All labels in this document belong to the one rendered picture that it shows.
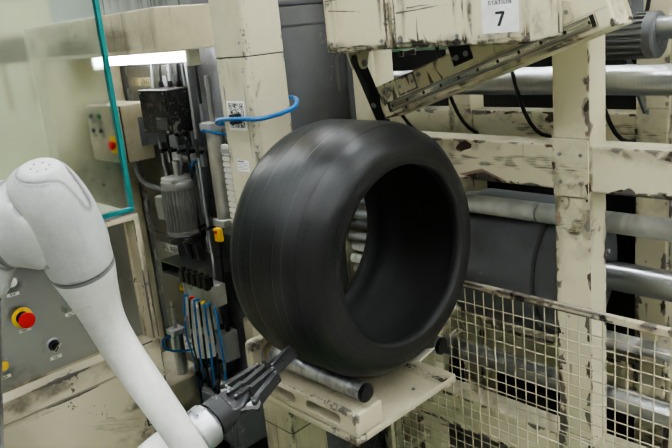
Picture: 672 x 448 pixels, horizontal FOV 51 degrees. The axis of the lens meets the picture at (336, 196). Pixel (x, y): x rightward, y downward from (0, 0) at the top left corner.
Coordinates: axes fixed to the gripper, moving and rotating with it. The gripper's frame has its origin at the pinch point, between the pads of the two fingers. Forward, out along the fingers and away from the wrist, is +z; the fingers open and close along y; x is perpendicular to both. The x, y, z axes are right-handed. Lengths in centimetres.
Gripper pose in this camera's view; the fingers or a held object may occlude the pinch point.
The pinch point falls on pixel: (282, 359)
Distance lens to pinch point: 157.0
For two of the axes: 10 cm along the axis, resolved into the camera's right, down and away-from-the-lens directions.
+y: -7.0, -1.0, 7.1
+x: 2.7, 8.8, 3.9
